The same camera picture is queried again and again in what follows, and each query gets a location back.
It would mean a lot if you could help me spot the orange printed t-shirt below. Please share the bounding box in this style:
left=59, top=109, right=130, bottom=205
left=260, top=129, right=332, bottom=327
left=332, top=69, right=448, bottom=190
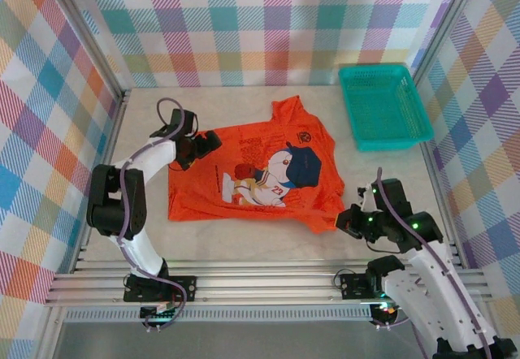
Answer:
left=167, top=95, right=346, bottom=235

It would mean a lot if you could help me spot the black controller board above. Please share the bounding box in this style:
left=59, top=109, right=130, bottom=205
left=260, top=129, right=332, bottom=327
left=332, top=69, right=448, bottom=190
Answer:
left=370, top=301, right=402, bottom=328
left=139, top=301, right=182, bottom=332

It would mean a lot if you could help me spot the teal plastic basket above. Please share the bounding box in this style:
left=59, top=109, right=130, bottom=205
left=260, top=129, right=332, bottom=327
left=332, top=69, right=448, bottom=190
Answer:
left=338, top=63, right=435, bottom=153

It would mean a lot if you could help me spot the pastel checked backdrop cloth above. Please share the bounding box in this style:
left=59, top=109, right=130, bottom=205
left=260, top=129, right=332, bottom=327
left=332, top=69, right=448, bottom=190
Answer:
left=50, top=0, right=468, bottom=90
left=0, top=0, right=121, bottom=359
left=414, top=0, right=520, bottom=309

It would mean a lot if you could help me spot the aluminium side rail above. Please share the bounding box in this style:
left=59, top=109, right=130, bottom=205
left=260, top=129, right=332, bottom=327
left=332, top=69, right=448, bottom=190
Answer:
left=68, top=89, right=133, bottom=275
left=418, top=139, right=468, bottom=270

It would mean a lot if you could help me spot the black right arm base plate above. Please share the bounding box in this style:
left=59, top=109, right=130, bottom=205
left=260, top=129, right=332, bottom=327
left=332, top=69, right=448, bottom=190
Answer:
left=339, top=271, right=379, bottom=300

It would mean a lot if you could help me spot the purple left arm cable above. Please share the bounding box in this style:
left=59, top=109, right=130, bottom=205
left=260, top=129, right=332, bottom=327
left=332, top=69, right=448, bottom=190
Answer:
left=116, top=97, right=195, bottom=327

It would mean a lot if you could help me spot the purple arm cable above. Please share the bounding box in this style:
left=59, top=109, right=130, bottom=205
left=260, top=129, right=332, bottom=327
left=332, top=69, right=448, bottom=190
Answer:
left=370, top=167, right=495, bottom=359
left=116, top=97, right=195, bottom=327

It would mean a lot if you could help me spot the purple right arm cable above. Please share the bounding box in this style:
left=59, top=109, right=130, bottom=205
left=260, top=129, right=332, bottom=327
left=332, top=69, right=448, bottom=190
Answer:
left=370, top=167, right=495, bottom=359

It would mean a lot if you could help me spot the aluminium frame beam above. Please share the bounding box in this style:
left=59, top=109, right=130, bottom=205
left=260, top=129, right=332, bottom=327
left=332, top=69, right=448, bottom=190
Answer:
left=43, top=257, right=495, bottom=308

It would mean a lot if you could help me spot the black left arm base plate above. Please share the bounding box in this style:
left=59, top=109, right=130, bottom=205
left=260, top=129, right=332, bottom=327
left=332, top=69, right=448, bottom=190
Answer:
left=123, top=274, right=198, bottom=304

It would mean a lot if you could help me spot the slotted grey cable duct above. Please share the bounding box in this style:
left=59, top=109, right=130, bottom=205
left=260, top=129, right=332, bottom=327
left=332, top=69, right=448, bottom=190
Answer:
left=63, top=308, right=377, bottom=323

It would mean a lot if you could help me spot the aluminium frame post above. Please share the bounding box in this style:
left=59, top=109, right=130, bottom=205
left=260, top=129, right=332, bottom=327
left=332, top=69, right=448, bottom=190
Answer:
left=408, top=0, right=487, bottom=82
left=40, top=0, right=132, bottom=100

